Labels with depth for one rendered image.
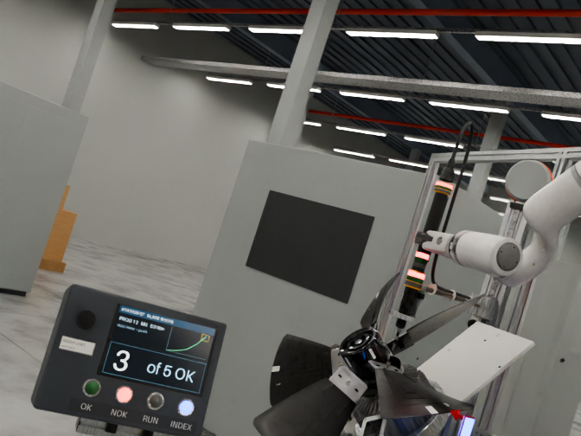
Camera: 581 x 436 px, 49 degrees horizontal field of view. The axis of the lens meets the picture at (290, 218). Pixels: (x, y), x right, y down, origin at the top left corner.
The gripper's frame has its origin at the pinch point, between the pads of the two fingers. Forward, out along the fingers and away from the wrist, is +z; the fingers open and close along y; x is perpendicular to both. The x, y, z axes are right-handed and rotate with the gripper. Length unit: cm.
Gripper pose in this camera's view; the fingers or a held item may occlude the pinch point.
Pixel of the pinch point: (427, 240)
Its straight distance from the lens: 167.7
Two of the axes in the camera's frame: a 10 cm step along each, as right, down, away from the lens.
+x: 3.1, -9.5, 0.3
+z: -3.4, -0.8, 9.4
